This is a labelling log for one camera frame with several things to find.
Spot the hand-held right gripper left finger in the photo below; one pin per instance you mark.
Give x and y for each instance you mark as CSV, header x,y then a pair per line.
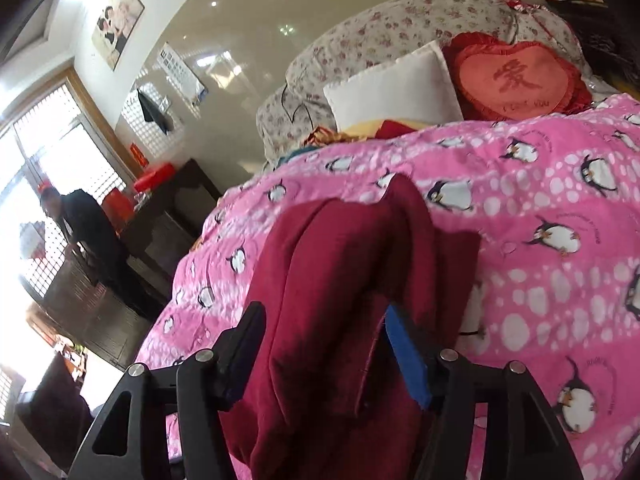
x,y
245,355

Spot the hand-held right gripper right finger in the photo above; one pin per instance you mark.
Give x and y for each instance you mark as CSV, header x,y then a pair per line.
x,y
407,355

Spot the dark red fleece garment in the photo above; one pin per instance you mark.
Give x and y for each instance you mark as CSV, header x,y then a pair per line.
x,y
320,270

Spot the dark wooden table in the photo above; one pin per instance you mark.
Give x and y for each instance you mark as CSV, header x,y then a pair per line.
x,y
165,230

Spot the dark lattice cabinet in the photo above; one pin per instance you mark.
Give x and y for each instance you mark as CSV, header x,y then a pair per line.
x,y
90,305

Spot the red bag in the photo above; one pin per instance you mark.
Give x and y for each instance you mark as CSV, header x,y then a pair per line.
x,y
117,207

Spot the red box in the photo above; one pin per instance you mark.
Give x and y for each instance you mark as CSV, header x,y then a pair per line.
x,y
152,177

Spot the pink penguin print blanket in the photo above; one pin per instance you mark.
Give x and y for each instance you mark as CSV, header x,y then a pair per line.
x,y
525,185

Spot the orange and yellow cloth pile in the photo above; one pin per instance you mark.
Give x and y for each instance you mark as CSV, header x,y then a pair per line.
x,y
370,129

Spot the black hanging cloth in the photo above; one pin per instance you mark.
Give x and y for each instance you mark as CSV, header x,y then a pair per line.
x,y
155,110

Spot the white pillow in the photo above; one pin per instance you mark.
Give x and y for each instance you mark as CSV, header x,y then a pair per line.
x,y
400,90

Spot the red heart cushion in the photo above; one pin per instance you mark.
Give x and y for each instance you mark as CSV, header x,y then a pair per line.
x,y
515,77

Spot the floral pillows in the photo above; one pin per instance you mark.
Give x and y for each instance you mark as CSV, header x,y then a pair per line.
x,y
380,25

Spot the red wall decoration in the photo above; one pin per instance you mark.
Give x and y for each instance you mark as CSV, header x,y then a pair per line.
x,y
139,155

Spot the white wall calendar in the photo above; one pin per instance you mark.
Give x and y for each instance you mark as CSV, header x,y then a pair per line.
x,y
177,72

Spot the wall poster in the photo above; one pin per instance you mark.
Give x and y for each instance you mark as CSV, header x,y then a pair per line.
x,y
115,20

